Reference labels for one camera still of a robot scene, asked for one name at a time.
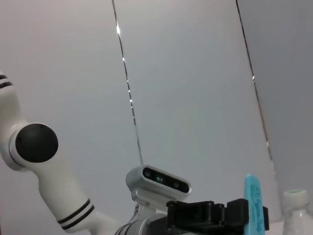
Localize blue capped scissors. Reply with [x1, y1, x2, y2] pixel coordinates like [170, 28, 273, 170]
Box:
[244, 173, 263, 235]

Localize clear green-label water bottle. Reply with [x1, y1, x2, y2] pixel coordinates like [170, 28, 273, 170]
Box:
[282, 189, 313, 235]

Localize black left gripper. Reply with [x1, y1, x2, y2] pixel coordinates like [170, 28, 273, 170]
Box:
[149, 199, 250, 235]

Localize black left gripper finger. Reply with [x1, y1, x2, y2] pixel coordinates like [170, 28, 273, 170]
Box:
[261, 206, 270, 231]

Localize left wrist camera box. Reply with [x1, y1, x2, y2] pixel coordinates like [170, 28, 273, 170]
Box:
[126, 165, 193, 214]

